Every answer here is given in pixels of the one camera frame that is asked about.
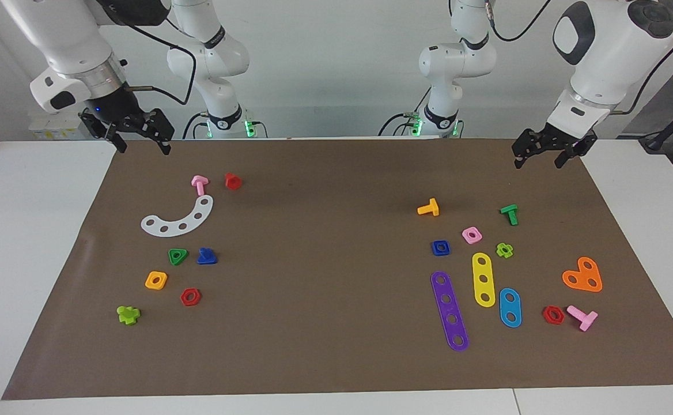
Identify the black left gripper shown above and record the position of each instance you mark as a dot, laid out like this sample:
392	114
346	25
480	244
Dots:
561	138

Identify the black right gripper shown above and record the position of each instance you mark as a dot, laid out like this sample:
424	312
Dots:
117	112

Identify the blue plastic bolt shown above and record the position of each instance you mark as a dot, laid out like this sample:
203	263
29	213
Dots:
207	257

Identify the blue square plastic nut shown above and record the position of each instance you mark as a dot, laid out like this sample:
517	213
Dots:
434	248

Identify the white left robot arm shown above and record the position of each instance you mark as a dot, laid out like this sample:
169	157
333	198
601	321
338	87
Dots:
607	52

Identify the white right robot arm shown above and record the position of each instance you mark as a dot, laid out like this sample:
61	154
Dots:
60	40

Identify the green plastic bolt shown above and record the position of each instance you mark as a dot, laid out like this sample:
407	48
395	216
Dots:
509	210

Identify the pink plastic bolt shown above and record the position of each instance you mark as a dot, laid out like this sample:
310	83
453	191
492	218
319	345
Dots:
585	318
199	184

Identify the white carton box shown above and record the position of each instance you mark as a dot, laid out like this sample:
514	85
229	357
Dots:
42	129

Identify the white curved five-hole plate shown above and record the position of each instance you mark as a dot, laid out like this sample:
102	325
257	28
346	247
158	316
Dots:
190	221

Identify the red plastic bolt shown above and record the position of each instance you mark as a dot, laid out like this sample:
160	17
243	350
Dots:
233	182

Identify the lime green cross nut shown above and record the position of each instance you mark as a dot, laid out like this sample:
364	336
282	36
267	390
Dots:
499	250

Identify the pink square plastic nut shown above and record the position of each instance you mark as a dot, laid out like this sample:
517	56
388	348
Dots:
478	237

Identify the green triangular plastic nut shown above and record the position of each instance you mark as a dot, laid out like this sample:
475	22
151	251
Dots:
171	252

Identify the orange three-hole corner plate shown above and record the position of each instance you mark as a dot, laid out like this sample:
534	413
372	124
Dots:
583	275

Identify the orange plastic bolt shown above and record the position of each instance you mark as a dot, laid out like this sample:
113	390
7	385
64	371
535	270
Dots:
428	209

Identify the yellow three-hole strip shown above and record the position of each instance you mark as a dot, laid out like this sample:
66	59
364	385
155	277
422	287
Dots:
483	271

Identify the orange square plastic nut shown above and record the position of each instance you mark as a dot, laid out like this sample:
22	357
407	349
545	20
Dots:
148	283

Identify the blue two-hole strip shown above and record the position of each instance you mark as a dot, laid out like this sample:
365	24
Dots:
510	307

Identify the red hexagonal plastic nut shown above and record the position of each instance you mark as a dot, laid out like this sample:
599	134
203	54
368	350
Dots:
545	314
184	297

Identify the lime green cross-head bolt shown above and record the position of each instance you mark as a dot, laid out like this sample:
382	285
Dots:
128	315

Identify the purple four-hole strip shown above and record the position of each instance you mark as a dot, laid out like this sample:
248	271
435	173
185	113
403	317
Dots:
449	309

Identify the brown table mat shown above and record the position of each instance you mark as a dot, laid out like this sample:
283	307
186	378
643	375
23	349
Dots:
313	346

